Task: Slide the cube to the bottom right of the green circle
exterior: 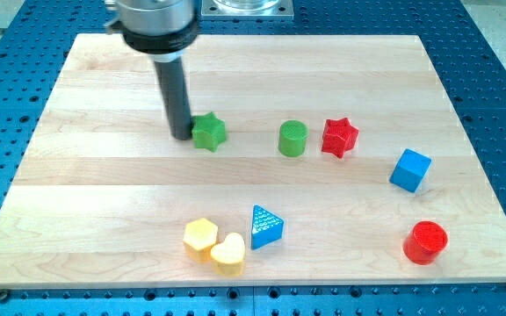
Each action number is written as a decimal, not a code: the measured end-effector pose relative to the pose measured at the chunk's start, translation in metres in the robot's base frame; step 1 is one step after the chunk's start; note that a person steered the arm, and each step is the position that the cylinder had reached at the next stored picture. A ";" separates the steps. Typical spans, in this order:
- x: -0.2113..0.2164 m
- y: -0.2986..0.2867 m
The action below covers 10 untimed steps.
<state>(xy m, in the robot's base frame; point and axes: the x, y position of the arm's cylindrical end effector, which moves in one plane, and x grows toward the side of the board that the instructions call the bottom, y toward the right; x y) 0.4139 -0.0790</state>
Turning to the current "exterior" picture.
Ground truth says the blue perforated table plate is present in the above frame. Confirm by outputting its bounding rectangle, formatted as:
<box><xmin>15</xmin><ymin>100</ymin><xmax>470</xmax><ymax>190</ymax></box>
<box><xmin>0</xmin><ymin>1</ymin><xmax>506</xmax><ymax>315</ymax></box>

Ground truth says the blue triangle block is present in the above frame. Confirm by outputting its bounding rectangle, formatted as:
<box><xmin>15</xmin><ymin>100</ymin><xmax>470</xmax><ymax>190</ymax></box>
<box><xmin>250</xmin><ymin>205</ymin><xmax>284</xmax><ymax>250</ymax></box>

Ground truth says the red star block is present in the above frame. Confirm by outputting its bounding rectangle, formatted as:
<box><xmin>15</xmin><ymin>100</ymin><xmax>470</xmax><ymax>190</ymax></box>
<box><xmin>322</xmin><ymin>118</ymin><xmax>359</xmax><ymax>159</ymax></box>

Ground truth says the green star block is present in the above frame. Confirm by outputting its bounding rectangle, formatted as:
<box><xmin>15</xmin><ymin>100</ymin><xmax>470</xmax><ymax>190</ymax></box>
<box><xmin>192</xmin><ymin>111</ymin><xmax>227</xmax><ymax>152</ymax></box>

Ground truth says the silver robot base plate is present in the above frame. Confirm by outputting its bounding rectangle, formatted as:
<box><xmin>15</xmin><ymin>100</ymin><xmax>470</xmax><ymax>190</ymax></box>
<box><xmin>200</xmin><ymin>0</ymin><xmax>294</xmax><ymax>20</ymax></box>

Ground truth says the wooden board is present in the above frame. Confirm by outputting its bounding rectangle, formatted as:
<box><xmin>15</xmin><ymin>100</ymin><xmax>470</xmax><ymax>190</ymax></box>
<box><xmin>0</xmin><ymin>34</ymin><xmax>506</xmax><ymax>289</ymax></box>

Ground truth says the yellow heart block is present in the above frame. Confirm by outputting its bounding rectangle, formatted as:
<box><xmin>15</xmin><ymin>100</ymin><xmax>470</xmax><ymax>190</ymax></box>
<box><xmin>210</xmin><ymin>233</ymin><xmax>246</xmax><ymax>277</ymax></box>

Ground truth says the blue cube block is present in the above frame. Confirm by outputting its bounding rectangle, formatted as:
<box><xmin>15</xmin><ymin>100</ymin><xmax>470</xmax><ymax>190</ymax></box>
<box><xmin>389</xmin><ymin>148</ymin><xmax>432</xmax><ymax>192</ymax></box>

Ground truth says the yellow hexagon block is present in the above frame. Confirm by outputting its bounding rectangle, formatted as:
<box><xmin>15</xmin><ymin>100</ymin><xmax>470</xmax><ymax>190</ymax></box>
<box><xmin>183</xmin><ymin>218</ymin><xmax>219</xmax><ymax>263</ymax></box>

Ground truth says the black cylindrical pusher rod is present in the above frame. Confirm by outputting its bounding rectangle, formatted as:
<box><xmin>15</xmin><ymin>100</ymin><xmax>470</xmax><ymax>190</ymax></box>
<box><xmin>154</xmin><ymin>57</ymin><xmax>192</xmax><ymax>140</ymax></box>

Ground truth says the red cylinder block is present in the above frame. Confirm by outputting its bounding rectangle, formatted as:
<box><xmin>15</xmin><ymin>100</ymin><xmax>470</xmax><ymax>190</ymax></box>
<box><xmin>402</xmin><ymin>221</ymin><xmax>448</xmax><ymax>265</ymax></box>

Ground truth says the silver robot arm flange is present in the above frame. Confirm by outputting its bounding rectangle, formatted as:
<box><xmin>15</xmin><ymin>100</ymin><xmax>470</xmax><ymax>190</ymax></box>
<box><xmin>105</xmin><ymin>0</ymin><xmax>199</xmax><ymax>63</ymax></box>

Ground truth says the green cylinder block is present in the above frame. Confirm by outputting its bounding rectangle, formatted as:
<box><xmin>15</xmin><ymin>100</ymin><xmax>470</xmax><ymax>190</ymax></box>
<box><xmin>278</xmin><ymin>120</ymin><xmax>308</xmax><ymax>157</ymax></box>

